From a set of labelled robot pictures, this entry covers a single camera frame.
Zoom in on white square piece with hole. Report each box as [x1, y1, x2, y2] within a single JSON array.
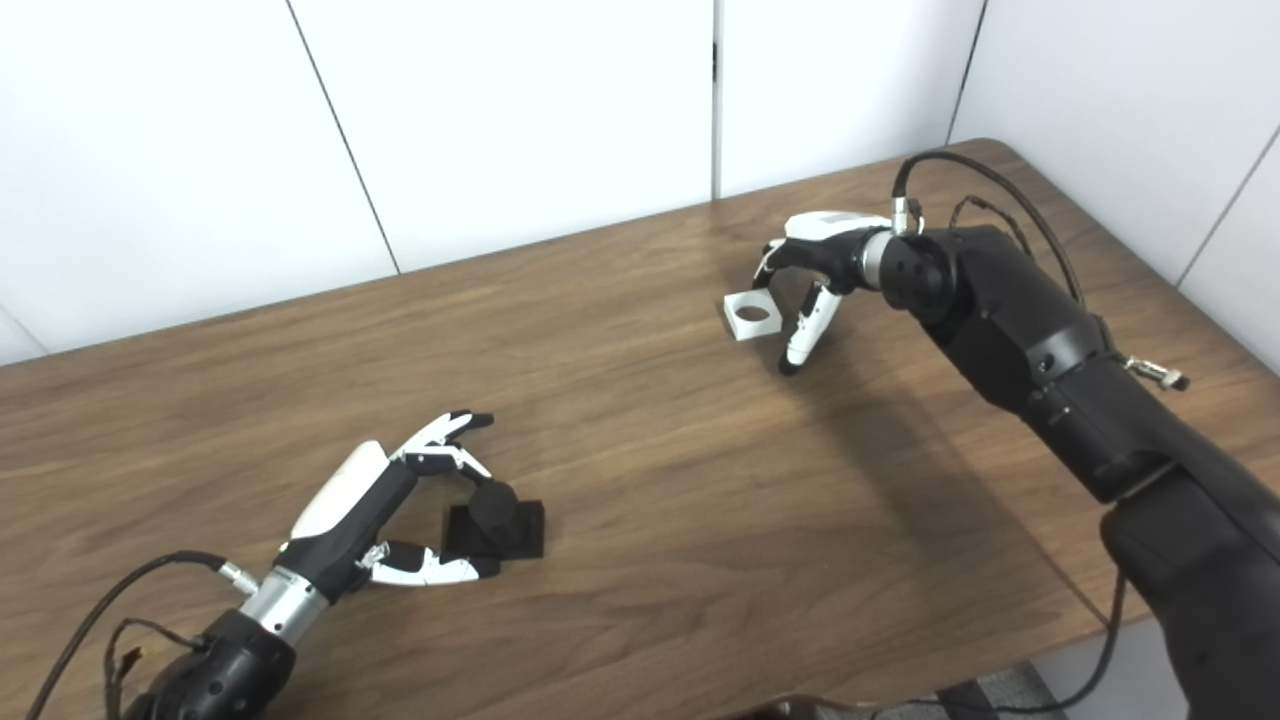
[[724, 289, 783, 344]]

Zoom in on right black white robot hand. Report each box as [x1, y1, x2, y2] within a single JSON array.
[[752, 211, 893, 377]]

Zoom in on black peg with square base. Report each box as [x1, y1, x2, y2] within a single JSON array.
[[441, 480, 546, 561]]

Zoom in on right thin black wires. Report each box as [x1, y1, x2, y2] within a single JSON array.
[[948, 195, 1033, 256]]

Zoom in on left thin wires yellow plug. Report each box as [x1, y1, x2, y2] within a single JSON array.
[[103, 618, 211, 720]]

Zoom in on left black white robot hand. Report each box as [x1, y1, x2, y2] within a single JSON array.
[[275, 410, 501, 601]]

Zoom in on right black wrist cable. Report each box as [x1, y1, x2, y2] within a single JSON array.
[[870, 150, 1191, 720]]

